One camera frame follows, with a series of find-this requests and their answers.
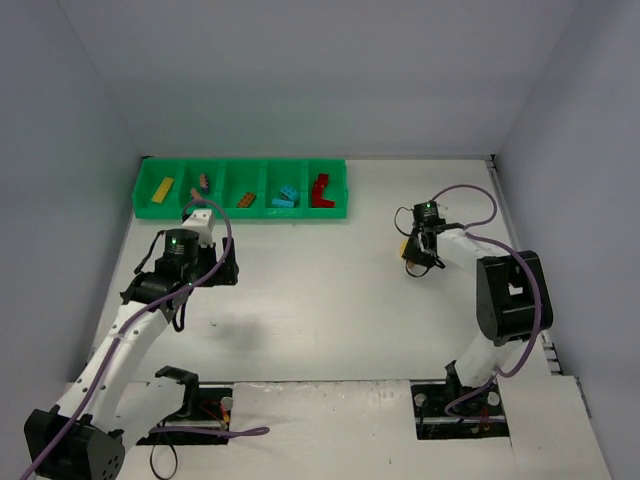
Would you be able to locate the red long lego brick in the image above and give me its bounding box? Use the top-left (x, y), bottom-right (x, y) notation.
top-left (312, 196), bottom-right (335, 208)

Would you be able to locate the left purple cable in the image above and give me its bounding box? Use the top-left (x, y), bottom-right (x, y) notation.
top-left (19, 197), bottom-right (271, 480)

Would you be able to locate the purple lego with gold studs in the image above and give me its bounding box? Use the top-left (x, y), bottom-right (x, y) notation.
top-left (199, 173), bottom-right (211, 195)

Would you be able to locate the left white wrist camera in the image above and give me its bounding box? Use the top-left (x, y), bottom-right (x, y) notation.
top-left (181, 209), bottom-right (215, 247)

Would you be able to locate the green five-compartment bin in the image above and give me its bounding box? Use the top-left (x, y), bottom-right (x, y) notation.
top-left (132, 157), bottom-right (349, 220)

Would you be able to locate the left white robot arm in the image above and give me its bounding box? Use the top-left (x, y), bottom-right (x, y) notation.
top-left (22, 227), bottom-right (239, 479)

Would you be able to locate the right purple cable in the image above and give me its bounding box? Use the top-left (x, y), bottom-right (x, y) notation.
top-left (432, 184), bottom-right (546, 424)

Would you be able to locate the purple cable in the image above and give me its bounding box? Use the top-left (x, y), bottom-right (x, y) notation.
top-left (432, 184), bottom-right (546, 424)
top-left (19, 197), bottom-right (271, 480)

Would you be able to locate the teal oval lego piece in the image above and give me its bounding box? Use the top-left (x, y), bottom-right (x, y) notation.
top-left (279, 185), bottom-right (300, 202)

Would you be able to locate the blue lego brick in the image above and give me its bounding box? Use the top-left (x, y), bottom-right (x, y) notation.
top-left (271, 198), bottom-right (296, 209)

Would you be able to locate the brown lego plate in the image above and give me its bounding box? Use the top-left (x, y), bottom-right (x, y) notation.
top-left (236, 192), bottom-right (256, 209)

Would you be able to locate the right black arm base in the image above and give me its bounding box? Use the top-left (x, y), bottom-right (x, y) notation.
top-left (410, 382), bottom-right (510, 441)

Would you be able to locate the yellow long lego plate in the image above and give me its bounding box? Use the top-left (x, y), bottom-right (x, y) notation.
top-left (151, 177), bottom-right (174, 204)

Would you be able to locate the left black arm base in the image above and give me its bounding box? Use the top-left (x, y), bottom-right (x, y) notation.
top-left (136, 384), bottom-right (233, 447)

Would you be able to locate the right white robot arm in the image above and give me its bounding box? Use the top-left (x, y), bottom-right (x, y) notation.
top-left (401, 200), bottom-right (553, 388)

